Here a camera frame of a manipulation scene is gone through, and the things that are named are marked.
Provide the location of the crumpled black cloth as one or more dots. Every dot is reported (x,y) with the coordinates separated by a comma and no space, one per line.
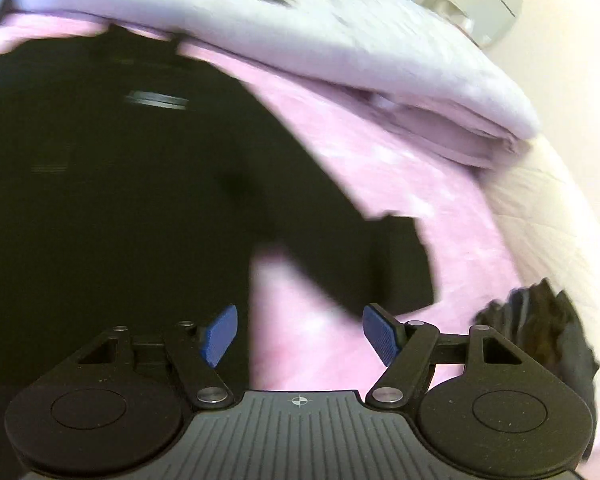
(535,320)

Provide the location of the pink fleece blanket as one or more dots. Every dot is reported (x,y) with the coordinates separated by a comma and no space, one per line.
(360,170)

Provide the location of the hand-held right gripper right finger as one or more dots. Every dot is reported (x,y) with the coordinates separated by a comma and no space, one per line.
(382,332)

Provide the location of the black sweatshirt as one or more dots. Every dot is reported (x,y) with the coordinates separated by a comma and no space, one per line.
(130,210)

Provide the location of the folded lavender blanket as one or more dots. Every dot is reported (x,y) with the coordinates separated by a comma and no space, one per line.
(380,45)

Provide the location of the white quilted garment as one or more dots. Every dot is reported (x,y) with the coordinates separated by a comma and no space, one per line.
(545,210)

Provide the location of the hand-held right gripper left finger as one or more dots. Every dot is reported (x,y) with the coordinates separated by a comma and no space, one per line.
(221,332)

